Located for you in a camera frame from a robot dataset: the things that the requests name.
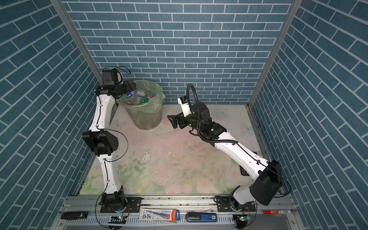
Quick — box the blue label water bottle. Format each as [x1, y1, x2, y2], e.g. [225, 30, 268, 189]
[124, 91, 138, 105]

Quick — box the small blue label bottle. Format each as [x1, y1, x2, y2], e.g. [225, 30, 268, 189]
[136, 90, 146, 98]

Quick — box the green plastic bottle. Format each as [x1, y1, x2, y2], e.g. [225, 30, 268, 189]
[140, 98, 149, 104]

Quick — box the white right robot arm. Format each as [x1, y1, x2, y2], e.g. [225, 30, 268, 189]
[168, 84, 284, 208]

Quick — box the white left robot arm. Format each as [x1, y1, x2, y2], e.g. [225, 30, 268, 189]
[82, 66, 136, 212]

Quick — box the green lined trash bin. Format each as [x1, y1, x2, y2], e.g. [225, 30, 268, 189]
[117, 80, 166, 130]

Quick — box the black calculator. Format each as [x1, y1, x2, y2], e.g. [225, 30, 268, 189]
[240, 166, 250, 176]

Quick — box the blue black device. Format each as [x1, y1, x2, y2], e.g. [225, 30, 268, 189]
[186, 212, 218, 223]

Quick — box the red marker pen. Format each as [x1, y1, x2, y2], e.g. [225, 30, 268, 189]
[262, 210, 292, 215]

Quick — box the black remote control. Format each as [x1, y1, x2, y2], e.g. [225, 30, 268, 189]
[61, 211, 89, 220]

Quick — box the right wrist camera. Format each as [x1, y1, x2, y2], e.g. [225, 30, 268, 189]
[177, 96, 192, 117]

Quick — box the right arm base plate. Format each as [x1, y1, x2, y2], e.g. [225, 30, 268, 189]
[214, 195, 256, 212]

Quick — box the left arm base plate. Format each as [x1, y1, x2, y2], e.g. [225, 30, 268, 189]
[98, 197, 142, 213]

